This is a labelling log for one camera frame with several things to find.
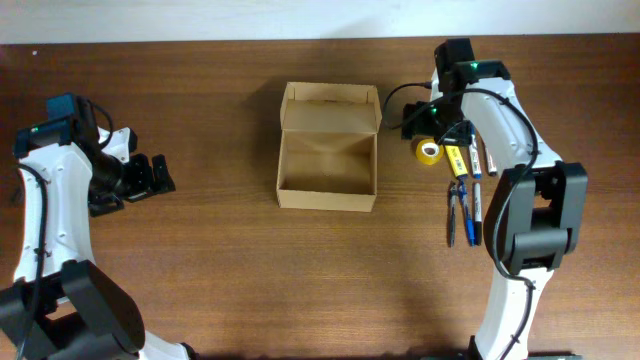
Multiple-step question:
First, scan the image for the black cap whiteboard marker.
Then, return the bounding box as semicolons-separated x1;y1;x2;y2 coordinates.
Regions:
483;144;498;177

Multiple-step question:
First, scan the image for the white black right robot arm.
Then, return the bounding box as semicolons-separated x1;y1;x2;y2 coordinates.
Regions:
397;38;588;359

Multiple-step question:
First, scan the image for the yellow tape roll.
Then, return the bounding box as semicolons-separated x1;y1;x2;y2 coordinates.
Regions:
411;137;444;166

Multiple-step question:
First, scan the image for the white black permanent marker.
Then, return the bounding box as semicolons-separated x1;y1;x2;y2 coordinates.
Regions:
473;182;483;246

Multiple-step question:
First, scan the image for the brown cardboard box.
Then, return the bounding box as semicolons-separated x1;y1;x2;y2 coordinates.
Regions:
276;82;382;212

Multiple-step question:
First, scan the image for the blue clear ballpoint pen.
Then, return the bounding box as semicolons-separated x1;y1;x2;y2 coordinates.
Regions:
457;180;476;246

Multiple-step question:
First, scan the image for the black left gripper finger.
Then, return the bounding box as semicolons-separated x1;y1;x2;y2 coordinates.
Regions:
88;195;124;217
152;154;176;194

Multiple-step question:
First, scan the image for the blue cap whiteboard marker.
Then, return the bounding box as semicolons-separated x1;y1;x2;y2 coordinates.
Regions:
469;125;482;179

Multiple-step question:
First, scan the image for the yellow highlighter black cap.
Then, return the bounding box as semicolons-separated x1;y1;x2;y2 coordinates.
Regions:
444;145;468;180

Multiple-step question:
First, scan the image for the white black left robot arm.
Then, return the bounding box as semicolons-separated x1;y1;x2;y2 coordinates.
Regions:
1;93;198;359

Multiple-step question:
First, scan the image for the black clear ballpoint pen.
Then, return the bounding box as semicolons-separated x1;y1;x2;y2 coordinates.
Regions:
447;182;457;248

